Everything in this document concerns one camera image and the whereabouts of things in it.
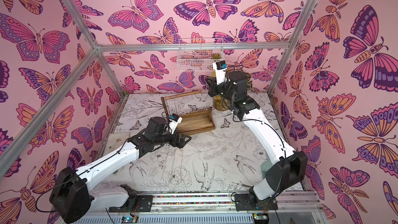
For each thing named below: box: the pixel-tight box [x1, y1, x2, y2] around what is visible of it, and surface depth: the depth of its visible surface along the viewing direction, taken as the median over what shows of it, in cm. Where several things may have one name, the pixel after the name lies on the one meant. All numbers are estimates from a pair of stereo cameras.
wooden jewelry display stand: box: [160, 90, 216, 137], surface depth 102 cm
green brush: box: [261, 160, 274, 178], surface depth 87 cm
